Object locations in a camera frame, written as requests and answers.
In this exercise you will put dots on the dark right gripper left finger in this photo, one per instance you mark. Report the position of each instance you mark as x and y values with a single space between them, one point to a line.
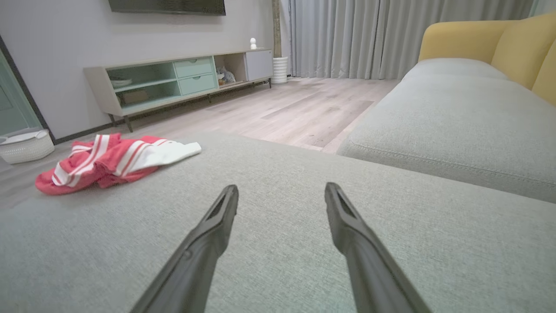
204 256

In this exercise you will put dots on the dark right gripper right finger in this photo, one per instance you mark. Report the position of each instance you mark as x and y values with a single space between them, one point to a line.
365 261

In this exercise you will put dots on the red shorts with white stripes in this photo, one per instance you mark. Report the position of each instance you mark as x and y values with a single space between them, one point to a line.
108 161

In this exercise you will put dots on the large grey sofa chaise cushion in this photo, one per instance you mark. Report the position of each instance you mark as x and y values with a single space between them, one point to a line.
282 174

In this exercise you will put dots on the grey sofa seat cushion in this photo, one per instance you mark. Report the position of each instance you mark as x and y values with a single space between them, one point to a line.
456 121

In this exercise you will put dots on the mint green cabinet drawer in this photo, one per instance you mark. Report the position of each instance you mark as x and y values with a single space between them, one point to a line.
193 68
197 84

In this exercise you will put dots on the brown box in shelf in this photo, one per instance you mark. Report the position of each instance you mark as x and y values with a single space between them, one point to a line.
134 97

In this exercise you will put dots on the grey plush toy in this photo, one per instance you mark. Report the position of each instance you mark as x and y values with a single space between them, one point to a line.
226 77

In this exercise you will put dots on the stack of white plates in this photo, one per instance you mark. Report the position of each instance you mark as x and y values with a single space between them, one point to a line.
120 82

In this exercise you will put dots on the low grey TV cabinet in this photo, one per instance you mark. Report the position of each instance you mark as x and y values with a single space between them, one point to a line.
100 87

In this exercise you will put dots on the light grey cabinet door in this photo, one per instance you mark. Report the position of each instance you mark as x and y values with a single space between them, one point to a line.
259 65

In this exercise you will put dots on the white ribbed plant pot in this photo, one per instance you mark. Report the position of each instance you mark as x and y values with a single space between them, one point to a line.
280 69

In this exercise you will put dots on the white woven laundry basket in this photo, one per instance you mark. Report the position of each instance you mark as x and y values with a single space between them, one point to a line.
26 148

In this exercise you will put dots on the small white figurine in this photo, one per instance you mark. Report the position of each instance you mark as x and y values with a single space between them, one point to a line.
253 43

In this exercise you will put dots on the light grey curtain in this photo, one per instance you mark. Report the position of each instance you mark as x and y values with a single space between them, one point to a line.
369 34

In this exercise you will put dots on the yellow sofa armrest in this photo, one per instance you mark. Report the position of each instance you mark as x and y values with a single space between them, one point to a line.
460 41

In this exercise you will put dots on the brown plant trunk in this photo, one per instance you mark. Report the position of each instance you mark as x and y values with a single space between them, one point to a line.
276 26

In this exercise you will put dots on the yellow sofa back cushion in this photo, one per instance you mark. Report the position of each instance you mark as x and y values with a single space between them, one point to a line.
521 52
548 78

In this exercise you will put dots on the glass door with dark frame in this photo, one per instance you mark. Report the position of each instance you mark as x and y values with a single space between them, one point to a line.
13 104

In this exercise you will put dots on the black wall television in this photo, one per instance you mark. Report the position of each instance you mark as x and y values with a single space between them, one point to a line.
169 6

